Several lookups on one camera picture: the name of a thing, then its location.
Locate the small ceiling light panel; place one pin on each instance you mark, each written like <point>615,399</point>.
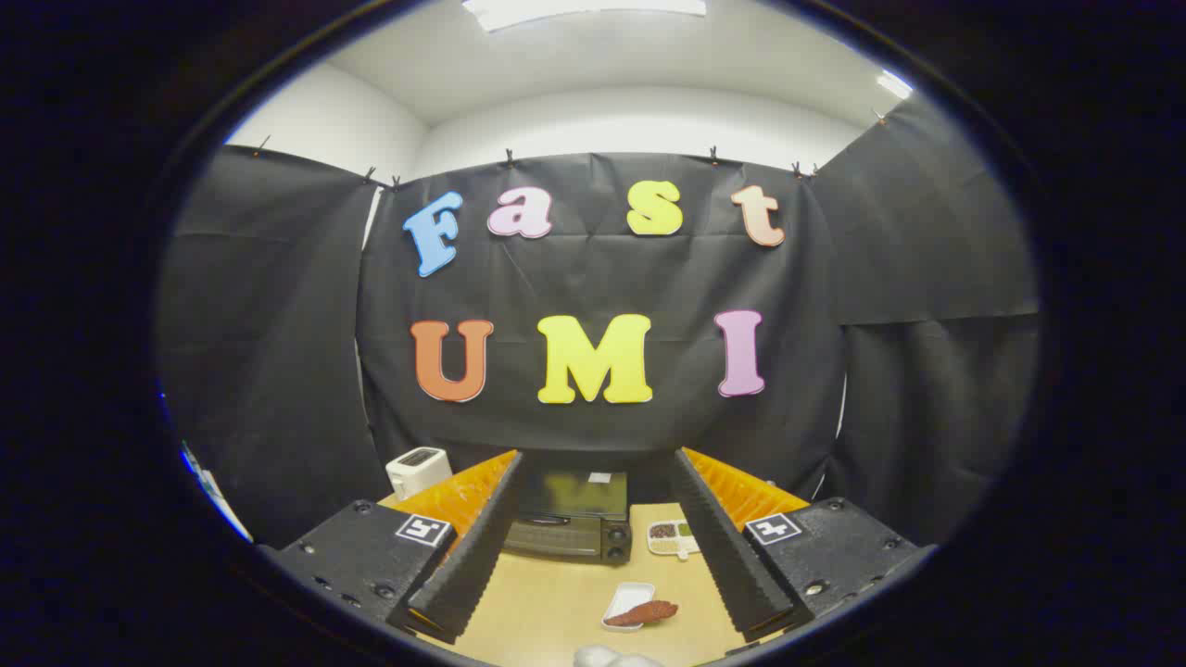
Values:
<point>894,84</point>

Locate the long ceiling light panel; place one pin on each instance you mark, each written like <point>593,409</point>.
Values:
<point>584,9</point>

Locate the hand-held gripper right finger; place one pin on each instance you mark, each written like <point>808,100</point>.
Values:
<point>723,547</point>

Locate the brown meat slice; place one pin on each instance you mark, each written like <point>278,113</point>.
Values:
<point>644,612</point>

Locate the black toaster oven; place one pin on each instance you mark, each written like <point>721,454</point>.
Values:
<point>570,496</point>

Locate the white divided dish of beans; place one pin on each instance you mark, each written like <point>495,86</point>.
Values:
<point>669,537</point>

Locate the white bread toaster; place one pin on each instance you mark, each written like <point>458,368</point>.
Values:
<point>417,471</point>

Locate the row of black cloth clips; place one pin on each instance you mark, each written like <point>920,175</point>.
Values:
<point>509,157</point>

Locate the white rectangular plate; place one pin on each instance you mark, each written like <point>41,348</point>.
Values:
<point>633,593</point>

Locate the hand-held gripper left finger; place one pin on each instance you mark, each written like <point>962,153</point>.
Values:
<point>477,547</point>

